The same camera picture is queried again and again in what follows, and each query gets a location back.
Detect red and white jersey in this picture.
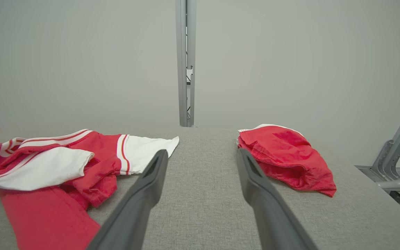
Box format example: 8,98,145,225
0,129,180,250

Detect grey metal stand frame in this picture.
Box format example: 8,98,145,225
355,89,400,192

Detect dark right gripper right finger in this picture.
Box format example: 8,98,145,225
236,148,318,250

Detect grey metal post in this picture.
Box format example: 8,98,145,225
175,0,197,127

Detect red and white shorts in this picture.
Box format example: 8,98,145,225
236,124,337,198

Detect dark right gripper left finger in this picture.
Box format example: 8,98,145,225
87,149,169,250

